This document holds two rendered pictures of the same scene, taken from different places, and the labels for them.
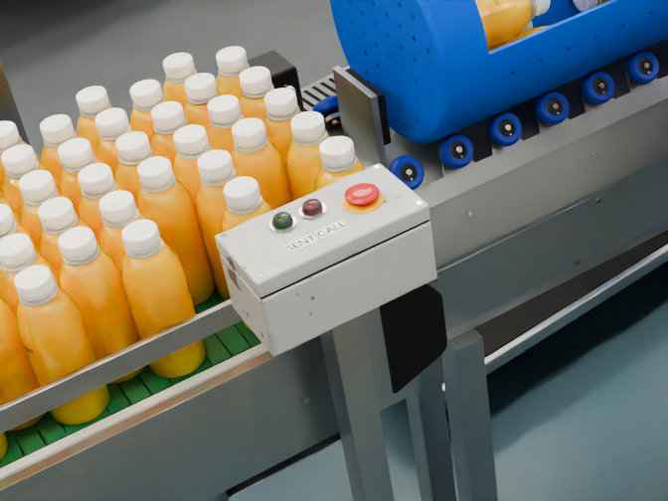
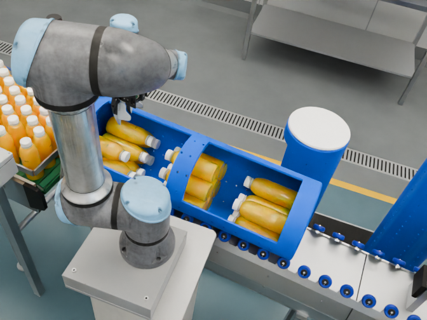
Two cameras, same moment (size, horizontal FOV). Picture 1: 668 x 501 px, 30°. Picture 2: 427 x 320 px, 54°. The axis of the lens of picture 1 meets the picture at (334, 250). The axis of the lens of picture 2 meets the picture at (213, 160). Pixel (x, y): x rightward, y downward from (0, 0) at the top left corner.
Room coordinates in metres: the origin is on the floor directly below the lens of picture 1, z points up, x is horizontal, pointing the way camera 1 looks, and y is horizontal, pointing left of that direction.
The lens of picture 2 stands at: (0.86, -1.21, 2.22)
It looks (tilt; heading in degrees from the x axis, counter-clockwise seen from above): 47 degrees down; 41
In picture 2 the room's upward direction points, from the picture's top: 9 degrees clockwise
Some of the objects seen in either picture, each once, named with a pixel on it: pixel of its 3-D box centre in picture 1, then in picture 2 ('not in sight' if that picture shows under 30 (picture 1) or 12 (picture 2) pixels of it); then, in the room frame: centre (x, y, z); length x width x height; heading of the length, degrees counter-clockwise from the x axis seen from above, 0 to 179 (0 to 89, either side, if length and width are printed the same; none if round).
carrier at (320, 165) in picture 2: not in sight; (293, 190); (2.23, -0.61, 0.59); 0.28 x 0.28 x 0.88
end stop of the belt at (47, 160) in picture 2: not in sight; (68, 141); (1.35, 0.00, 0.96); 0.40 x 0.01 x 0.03; 23
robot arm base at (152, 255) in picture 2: not in sight; (147, 233); (1.22, -0.71, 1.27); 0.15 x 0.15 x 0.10
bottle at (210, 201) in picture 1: (231, 230); (18, 137); (1.19, 0.12, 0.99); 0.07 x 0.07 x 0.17
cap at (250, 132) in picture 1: (249, 132); (32, 120); (1.25, 0.07, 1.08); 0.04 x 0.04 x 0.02
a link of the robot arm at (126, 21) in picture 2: not in sight; (124, 37); (1.42, -0.33, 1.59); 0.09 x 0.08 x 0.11; 44
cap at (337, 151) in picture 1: (337, 151); (25, 141); (1.18, -0.02, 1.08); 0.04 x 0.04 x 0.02
